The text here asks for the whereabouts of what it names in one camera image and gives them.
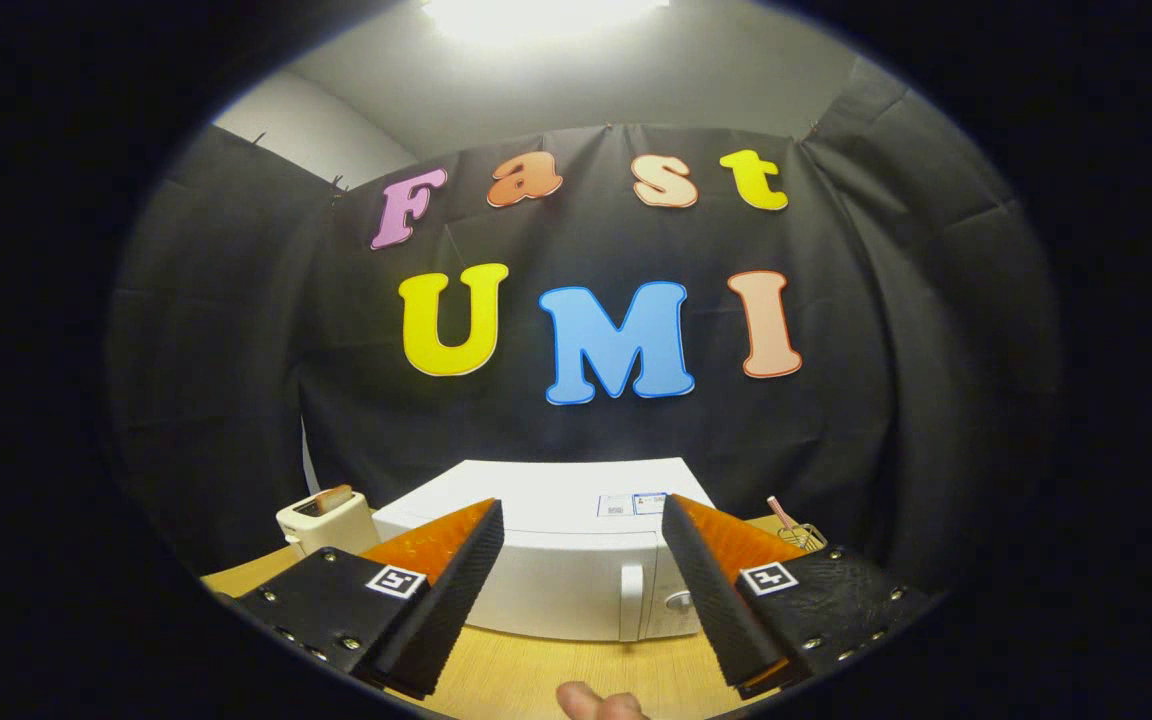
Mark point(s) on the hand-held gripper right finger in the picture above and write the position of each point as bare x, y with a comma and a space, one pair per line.
716, 590

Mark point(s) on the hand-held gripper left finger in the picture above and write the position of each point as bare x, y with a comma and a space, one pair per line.
456, 590

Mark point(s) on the white microwave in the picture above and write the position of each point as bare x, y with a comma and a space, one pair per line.
566, 560

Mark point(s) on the pink striped straw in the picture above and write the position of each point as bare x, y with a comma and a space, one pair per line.
781, 512

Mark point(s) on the cream toaster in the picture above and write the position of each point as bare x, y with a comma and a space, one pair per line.
321, 530

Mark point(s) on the toast slice in toaster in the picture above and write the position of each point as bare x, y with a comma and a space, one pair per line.
334, 498

